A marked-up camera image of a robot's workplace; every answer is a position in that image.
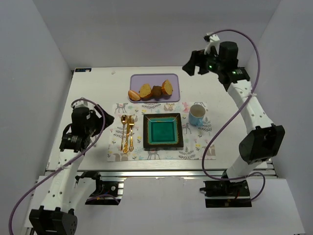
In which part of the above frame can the blue label sticker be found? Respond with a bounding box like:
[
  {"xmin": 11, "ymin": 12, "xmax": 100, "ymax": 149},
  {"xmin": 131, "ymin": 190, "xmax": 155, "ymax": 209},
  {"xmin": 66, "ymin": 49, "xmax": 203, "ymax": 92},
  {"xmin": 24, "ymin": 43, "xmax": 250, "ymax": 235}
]
[{"xmin": 74, "ymin": 68, "xmax": 91, "ymax": 72}]

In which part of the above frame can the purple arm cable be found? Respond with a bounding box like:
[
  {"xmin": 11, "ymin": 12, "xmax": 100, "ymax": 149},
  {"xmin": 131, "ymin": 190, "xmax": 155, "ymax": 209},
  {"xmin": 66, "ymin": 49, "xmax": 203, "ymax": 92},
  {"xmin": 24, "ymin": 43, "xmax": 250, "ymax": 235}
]
[
  {"xmin": 8, "ymin": 97, "xmax": 106, "ymax": 235},
  {"xmin": 201, "ymin": 29, "xmax": 266, "ymax": 202}
]

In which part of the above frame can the gold spoon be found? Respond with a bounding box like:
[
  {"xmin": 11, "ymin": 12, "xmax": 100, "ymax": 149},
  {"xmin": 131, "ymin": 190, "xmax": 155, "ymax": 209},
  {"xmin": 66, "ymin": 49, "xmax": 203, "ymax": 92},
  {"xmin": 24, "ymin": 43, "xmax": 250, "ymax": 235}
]
[{"xmin": 120, "ymin": 115, "xmax": 128, "ymax": 151}]

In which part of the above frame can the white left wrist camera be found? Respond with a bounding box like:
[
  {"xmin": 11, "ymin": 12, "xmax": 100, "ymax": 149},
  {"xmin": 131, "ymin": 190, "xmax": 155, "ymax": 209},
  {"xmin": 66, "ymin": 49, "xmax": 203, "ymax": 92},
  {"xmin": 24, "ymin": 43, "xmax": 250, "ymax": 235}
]
[{"xmin": 71, "ymin": 98, "xmax": 88, "ymax": 109}]

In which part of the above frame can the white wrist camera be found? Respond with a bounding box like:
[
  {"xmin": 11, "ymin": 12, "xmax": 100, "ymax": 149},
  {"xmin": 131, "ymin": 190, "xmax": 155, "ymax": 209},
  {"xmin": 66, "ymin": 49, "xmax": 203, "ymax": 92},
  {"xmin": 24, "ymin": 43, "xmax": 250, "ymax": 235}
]
[
  {"xmin": 71, "ymin": 98, "xmax": 88, "ymax": 109},
  {"xmin": 204, "ymin": 32, "xmax": 220, "ymax": 55}
]

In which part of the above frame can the lavender plastic tray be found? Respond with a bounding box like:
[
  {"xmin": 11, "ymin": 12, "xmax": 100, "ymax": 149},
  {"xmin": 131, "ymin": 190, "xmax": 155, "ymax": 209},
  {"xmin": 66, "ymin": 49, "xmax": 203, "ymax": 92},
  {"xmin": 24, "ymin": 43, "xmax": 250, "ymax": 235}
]
[{"xmin": 130, "ymin": 73, "xmax": 180, "ymax": 103}]

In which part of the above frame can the black teal square plate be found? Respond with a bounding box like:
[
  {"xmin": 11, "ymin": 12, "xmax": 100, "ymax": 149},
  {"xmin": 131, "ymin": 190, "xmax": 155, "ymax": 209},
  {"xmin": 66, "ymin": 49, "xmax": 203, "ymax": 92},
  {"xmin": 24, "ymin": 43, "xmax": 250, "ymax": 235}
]
[{"xmin": 142, "ymin": 113, "xmax": 184, "ymax": 149}]

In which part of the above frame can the animal print placemat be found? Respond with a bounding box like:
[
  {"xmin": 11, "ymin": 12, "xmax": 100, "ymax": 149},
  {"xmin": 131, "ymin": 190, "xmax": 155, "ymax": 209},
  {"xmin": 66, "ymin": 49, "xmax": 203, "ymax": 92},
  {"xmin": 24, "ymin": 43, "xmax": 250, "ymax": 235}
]
[{"xmin": 107, "ymin": 102, "xmax": 214, "ymax": 162}]

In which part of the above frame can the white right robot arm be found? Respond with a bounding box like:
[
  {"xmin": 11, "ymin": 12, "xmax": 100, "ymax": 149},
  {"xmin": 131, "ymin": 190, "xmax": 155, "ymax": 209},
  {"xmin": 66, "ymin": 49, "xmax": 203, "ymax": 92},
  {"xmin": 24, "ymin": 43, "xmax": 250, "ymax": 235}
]
[{"xmin": 182, "ymin": 42, "xmax": 285, "ymax": 182}]

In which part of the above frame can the orange bread half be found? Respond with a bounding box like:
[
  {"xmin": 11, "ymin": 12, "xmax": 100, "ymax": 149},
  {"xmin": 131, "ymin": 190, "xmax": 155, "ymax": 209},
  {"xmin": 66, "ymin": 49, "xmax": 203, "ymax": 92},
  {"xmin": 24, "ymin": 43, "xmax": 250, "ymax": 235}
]
[{"xmin": 161, "ymin": 79, "xmax": 173, "ymax": 96}]

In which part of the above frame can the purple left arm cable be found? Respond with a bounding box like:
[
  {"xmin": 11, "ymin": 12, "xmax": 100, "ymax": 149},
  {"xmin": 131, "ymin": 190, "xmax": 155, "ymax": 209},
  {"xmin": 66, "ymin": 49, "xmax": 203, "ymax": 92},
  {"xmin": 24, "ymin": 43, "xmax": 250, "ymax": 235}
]
[{"xmin": 8, "ymin": 97, "xmax": 106, "ymax": 235}]

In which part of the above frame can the gold fork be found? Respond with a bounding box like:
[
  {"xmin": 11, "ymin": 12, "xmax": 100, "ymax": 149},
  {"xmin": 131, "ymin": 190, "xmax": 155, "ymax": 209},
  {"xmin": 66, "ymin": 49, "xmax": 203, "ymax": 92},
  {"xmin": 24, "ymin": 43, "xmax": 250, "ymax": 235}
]
[{"xmin": 129, "ymin": 116, "xmax": 134, "ymax": 152}]

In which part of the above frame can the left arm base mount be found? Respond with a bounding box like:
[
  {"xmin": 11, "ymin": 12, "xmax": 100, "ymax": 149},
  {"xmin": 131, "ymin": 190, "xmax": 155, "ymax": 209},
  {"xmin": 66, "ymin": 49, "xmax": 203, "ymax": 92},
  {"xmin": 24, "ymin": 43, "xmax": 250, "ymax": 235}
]
[{"xmin": 75, "ymin": 171, "xmax": 122, "ymax": 205}]

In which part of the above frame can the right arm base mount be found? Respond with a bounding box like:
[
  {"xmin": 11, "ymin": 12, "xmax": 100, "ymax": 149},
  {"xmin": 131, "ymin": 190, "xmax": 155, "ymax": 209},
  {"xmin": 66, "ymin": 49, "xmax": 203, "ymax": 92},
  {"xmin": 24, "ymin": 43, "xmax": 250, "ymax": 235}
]
[{"xmin": 200, "ymin": 180, "xmax": 252, "ymax": 208}]

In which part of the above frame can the yellow bread slice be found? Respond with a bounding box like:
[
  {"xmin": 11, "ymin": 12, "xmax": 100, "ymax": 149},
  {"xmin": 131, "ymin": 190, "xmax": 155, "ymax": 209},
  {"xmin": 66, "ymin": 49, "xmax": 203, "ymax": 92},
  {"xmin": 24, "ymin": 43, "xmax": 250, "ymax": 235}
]
[{"xmin": 139, "ymin": 84, "xmax": 153, "ymax": 99}]

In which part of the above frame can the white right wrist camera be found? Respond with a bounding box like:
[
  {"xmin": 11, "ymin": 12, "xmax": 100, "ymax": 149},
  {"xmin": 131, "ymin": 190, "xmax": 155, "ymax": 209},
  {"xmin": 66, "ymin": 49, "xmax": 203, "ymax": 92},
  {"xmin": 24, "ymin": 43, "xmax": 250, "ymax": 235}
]
[{"xmin": 204, "ymin": 32, "xmax": 220, "ymax": 55}]

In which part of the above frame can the dark brown muffin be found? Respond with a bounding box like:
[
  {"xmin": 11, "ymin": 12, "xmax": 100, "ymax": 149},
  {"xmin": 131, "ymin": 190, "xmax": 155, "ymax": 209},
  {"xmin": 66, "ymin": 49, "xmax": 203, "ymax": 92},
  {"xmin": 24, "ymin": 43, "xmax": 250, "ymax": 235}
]
[{"xmin": 152, "ymin": 86, "xmax": 163, "ymax": 100}]

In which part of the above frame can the aluminium table rail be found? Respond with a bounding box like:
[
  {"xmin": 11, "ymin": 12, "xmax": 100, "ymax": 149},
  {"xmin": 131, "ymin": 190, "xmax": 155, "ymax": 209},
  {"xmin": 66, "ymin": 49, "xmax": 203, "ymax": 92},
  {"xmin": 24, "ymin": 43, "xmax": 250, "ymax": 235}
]
[{"xmin": 45, "ymin": 156, "xmax": 278, "ymax": 179}]

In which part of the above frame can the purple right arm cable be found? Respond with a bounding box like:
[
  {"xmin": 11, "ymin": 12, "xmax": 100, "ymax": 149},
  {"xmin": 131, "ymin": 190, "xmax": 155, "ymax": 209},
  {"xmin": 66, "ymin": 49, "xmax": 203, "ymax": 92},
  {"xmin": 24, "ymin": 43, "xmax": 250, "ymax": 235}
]
[{"xmin": 201, "ymin": 29, "xmax": 266, "ymax": 202}]

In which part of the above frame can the light blue mug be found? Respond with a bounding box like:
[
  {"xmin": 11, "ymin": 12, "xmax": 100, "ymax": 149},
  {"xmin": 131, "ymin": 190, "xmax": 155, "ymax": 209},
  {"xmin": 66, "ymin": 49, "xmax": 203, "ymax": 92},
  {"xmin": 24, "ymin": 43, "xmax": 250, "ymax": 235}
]
[{"xmin": 188, "ymin": 104, "xmax": 205, "ymax": 127}]

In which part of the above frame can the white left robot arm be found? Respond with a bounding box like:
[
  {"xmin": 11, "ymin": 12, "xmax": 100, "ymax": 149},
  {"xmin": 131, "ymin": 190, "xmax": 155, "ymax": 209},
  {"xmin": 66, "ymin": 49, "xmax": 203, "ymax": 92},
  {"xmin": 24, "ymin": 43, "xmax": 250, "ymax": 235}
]
[{"xmin": 29, "ymin": 104, "xmax": 114, "ymax": 235}]

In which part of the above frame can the small orange madeleine bread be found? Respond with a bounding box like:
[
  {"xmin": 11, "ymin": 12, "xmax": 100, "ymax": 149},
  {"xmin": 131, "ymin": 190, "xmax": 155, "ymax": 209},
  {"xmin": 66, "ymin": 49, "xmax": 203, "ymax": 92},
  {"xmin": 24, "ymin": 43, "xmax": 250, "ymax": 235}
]
[{"xmin": 128, "ymin": 90, "xmax": 141, "ymax": 101}]

